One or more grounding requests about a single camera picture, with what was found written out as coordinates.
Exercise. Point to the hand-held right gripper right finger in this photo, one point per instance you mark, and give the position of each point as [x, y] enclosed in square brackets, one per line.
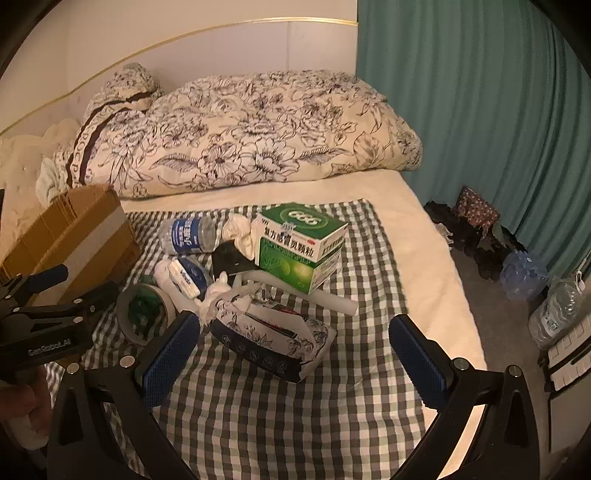
[420, 364]

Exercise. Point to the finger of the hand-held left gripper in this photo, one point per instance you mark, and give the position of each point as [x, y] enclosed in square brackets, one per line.
[99, 295]
[44, 277]

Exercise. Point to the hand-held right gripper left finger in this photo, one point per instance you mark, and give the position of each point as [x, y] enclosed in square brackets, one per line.
[171, 350]

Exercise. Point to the green wrapper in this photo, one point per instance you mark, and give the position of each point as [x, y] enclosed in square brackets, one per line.
[143, 314]

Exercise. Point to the brown cardboard box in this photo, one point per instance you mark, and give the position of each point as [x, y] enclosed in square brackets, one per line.
[92, 230]

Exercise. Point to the white tissue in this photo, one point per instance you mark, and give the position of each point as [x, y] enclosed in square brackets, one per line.
[214, 300]
[240, 233]

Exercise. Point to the blue and white tissue pack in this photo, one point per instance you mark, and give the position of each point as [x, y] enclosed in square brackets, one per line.
[184, 274]

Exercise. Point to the floral tissue pack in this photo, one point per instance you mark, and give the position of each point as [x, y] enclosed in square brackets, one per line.
[272, 341]

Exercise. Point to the clear water bottle blue label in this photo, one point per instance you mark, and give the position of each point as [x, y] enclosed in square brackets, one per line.
[184, 235]

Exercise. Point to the white plastic tube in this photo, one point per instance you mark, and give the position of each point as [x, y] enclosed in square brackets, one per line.
[332, 302]

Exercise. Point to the green medicine box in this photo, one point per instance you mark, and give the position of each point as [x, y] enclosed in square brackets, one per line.
[286, 258]

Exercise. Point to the person's left hand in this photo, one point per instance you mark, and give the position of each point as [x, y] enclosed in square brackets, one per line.
[23, 406]

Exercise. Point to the black flat object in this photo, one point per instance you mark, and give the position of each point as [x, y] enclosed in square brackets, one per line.
[228, 261]

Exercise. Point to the green checked cloth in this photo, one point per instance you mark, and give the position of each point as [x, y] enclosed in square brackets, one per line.
[277, 415]

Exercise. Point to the pile of dark clothes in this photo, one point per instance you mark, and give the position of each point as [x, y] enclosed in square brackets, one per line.
[461, 240]

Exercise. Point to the wrapped pack of water bottles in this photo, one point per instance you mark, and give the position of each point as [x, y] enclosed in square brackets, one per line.
[521, 274]

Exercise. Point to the large clear plastic bottle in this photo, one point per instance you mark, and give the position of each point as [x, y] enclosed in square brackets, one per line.
[554, 309]

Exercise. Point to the white slotted plastic rack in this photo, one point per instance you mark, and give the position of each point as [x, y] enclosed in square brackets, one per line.
[565, 360]

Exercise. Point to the floral fabric bag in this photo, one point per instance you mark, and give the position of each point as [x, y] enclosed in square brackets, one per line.
[475, 207]

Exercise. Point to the floral pillow with brown stripes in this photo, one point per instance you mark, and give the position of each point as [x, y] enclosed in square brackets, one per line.
[106, 106]

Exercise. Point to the floral duvet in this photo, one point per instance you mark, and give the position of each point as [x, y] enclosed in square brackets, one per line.
[277, 134]

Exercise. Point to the teal curtain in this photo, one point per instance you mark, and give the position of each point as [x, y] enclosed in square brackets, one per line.
[461, 115]

